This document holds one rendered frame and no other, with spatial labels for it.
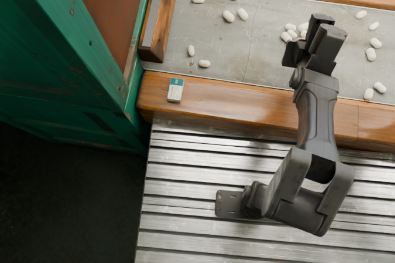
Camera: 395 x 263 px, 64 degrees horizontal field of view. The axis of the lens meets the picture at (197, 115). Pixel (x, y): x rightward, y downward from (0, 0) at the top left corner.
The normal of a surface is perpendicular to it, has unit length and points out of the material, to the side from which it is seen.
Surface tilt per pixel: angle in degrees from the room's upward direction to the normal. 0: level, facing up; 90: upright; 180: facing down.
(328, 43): 49
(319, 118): 32
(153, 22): 0
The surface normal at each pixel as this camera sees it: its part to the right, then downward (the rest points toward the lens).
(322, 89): 0.18, -0.70
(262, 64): 0.01, -0.27
